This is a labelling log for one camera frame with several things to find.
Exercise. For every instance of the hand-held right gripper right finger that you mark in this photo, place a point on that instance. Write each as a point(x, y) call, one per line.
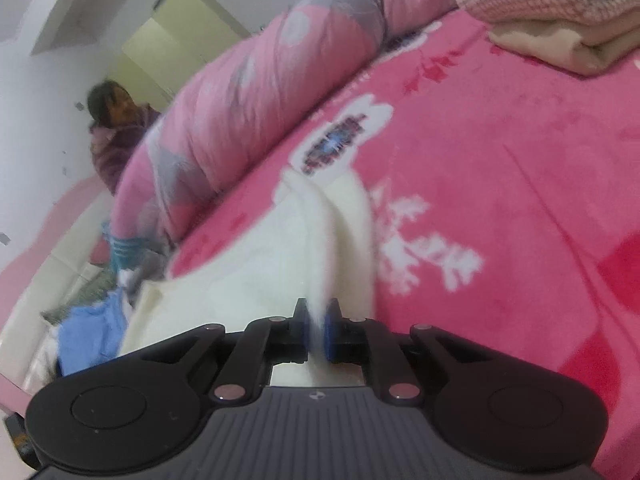
point(330, 336)

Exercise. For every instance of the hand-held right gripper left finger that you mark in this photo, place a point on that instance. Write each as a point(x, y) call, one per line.
point(300, 326)

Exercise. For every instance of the white fluffy towel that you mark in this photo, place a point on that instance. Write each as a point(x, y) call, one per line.
point(260, 260)

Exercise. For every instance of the grey garment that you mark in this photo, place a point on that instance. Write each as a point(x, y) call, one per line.
point(147, 266)

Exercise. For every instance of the teal striped garment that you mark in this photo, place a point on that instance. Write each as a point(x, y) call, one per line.
point(125, 255)

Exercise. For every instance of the light blue garment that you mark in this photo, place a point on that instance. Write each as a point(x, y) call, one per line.
point(85, 330)

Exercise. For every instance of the pink floral bed blanket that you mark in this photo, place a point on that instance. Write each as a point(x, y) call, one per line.
point(500, 185)

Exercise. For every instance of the pink and grey floral quilt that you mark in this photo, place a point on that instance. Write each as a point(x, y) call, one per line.
point(250, 100)

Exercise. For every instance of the green patterned pillow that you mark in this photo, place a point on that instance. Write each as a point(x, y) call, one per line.
point(57, 316)

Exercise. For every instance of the pink and cream headboard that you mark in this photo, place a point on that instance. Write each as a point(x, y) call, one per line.
point(60, 260)

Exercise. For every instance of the yellow-green wardrobe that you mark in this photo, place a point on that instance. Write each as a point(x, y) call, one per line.
point(165, 40)

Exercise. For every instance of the beige folded garment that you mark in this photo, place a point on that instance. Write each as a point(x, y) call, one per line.
point(540, 42)

